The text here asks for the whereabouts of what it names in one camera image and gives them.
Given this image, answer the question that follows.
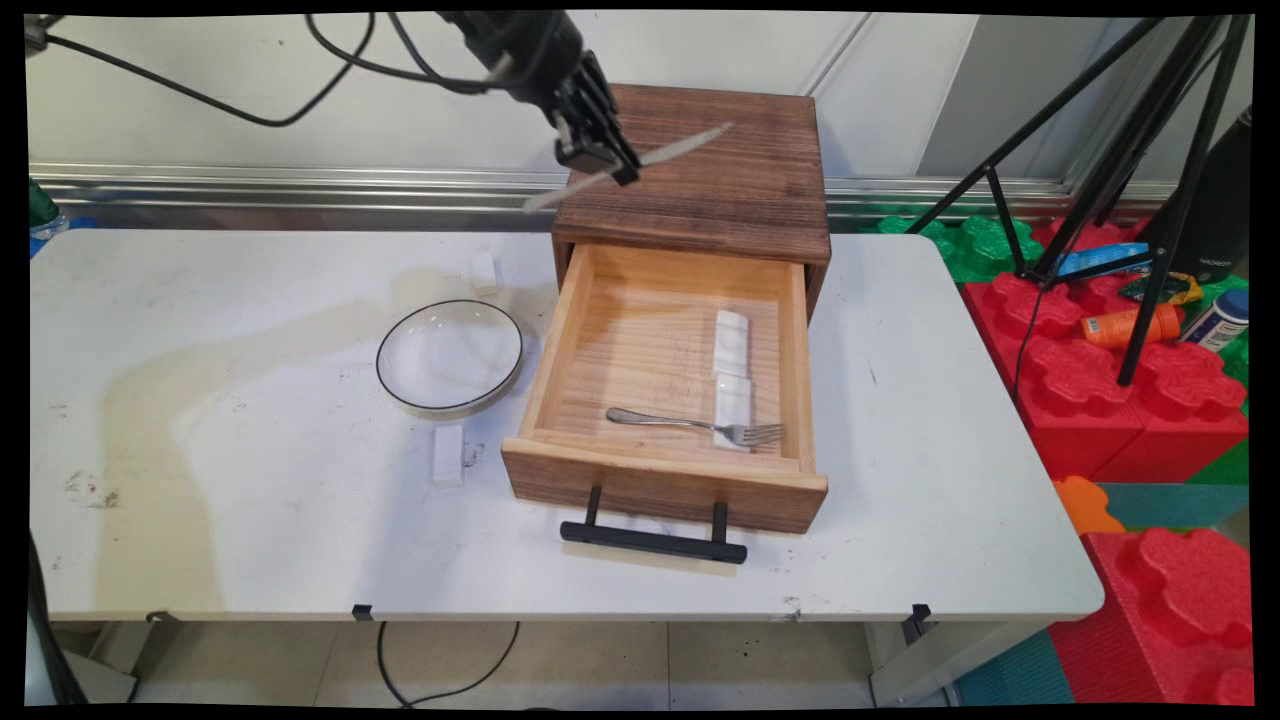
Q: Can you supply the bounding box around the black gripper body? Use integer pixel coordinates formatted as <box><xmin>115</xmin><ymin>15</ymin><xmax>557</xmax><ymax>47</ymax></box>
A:
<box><xmin>438</xmin><ymin>12</ymin><xmax>613</xmax><ymax>118</ymax></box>

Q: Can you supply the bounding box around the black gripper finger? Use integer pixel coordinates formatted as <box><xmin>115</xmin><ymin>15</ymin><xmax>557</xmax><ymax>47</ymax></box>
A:
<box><xmin>553</xmin><ymin>100</ymin><xmax>613</xmax><ymax>174</ymax></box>
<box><xmin>582</xmin><ymin>52</ymin><xmax>643</xmax><ymax>188</ymax></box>

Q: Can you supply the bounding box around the silver metal knife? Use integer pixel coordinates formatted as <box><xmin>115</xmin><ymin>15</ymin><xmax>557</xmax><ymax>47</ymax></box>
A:
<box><xmin>522</xmin><ymin>122</ymin><xmax>734</xmax><ymax>213</ymax></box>

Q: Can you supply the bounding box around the silver metal fork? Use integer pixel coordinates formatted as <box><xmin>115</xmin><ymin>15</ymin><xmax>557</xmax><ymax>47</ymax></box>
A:
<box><xmin>606</xmin><ymin>407</ymin><xmax>786</xmax><ymax>448</ymax></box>

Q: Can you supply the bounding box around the dark brown wooden cabinet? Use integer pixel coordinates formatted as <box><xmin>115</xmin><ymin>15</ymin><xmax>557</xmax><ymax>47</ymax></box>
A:
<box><xmin>552</xmin><ymin>83</ymin><xmax>833</xmax><ymax>323</ymax></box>

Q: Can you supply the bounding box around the white bowl with black rim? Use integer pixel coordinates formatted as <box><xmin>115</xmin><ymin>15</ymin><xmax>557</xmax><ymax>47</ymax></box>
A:
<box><xmin>376</xmin><ymin>299</ymin><xmax>524</xmax><ymax>414</ymax></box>

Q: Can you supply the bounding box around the light wooden drawer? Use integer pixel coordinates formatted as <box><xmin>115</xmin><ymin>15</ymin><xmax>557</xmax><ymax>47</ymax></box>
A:
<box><xmin>500</xmin><ymin>243</ymin><xmax>830</xmax><ymax>536</ymax></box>

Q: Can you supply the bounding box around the green foam block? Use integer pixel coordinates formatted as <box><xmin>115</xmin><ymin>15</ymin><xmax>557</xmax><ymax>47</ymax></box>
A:
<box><xmin>875</xmin><ymin>215</ymin><xmax>1046</xmax><ymax>285</ymax></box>

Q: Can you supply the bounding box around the blue packet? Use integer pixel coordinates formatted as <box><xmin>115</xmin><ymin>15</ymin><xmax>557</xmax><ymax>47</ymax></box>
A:
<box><xmin>1055</xmin><ymin>242</ymin><xmax>1153</xmax><ymax>280</ymax></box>

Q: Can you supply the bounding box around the green bottle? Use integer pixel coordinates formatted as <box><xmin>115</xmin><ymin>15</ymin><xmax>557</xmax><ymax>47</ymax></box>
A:
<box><xmin>28</xmin><ymin>180</ymin><xmax>69</xmax><ymax>243</ymax></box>

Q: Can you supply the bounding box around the orange plastic bottle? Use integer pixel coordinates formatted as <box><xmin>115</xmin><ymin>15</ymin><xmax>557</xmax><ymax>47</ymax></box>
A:
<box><xmin>1080</xmin><ymin>303</ymin><xmax>1183</xmax><ymax>351</ymax></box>

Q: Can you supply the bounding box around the large red foam block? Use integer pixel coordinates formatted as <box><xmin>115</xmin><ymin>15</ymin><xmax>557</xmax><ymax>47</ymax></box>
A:
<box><xmin>962</xmin><ymin>215</ymin><xmax>1251</xmax><ymax>484</ymax></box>

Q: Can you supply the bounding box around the black tripod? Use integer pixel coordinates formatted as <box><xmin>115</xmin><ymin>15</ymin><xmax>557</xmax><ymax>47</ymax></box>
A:
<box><xmin>905</xmin><ymin>15</ymin><xmax>1256</xmax><ymax>389</ymax></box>

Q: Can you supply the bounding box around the yellow green snack packet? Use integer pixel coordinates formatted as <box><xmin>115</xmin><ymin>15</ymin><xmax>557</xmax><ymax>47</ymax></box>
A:
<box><xmin>1118</xmin><ymin>272</ymin><xmax>1206</xmax><ymax>305</ymax></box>

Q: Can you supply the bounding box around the orange foam piece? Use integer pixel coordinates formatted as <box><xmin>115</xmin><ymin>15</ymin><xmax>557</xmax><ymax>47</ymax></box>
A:
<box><xmin>1052</xmin><ymin>475</ymin><xmax>1127</xmax><ymax>537</ymax></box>

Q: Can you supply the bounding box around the black flask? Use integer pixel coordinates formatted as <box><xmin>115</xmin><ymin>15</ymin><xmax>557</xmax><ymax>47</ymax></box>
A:
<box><xmin>1150</xmin><ymin>105</ymin><xmax>1253</xmax><ymax>287</ymax></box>

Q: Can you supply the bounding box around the white table leg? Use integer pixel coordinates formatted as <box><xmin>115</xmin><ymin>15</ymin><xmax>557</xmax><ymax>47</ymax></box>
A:
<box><xmin>865</xmin><ymin>620</ymin><xmax>1051</xmax><ymax>707</ymax></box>

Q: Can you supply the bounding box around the white bottle with blue cap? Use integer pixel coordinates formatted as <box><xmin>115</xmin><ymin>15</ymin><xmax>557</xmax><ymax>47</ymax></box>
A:
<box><xmin>1180</xmin><ymin>288</ymin><xmax>1251</xmax><ymax>353</ymax></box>

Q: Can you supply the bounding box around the metal wall rail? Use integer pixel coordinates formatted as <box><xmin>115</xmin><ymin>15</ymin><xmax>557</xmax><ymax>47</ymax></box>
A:
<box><xmin>30</xmin><ymin>165</ymin><xmax>1181</xmax><ymax>234</ymax></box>

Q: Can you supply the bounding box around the black drawer handle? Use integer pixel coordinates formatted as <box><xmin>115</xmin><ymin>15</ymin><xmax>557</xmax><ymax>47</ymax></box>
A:
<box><xmin>560</xmin><ymin>485</ymin><xmax>749</xmax><ymax>566</ymax></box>

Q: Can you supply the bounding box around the black floor cable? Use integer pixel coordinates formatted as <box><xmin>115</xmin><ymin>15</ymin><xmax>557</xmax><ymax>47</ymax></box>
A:
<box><xmin>376</xmin><ymin>620</ymin><xmax>521</xmax><ymax>709</ymax></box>

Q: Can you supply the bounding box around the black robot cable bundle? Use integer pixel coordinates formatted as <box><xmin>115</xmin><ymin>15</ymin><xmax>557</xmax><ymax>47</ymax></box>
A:
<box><xmin>25</xmin><ymin>12</ymin><xmax>521</xmax><ymax>706</ymax></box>

